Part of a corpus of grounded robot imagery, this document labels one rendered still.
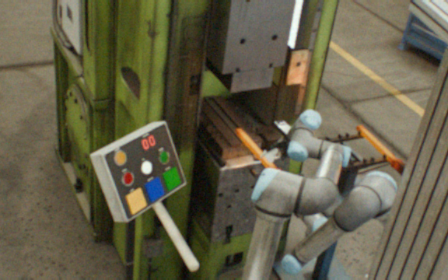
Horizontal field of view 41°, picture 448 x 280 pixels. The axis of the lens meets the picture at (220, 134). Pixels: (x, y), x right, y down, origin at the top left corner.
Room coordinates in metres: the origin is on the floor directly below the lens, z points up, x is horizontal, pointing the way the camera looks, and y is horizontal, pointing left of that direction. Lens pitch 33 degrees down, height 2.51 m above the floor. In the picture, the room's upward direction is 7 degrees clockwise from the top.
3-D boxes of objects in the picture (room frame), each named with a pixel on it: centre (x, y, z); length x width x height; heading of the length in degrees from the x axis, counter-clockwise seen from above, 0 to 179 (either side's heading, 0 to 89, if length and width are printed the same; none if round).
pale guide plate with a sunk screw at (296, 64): (2.55, -0.31, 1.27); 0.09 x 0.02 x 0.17; 120
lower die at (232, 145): (2.45, 0.00, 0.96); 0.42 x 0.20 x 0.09; 30
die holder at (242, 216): (2.49, -0.04, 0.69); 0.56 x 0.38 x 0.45; 30
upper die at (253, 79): (2.45, 0.00, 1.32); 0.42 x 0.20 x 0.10; 30
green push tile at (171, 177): (1.93, 0.18, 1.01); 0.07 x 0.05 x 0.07; 145
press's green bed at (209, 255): (2.49, -0.04, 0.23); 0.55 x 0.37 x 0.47; 30
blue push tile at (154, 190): (1.85, 0.23, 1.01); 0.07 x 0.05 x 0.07; 145
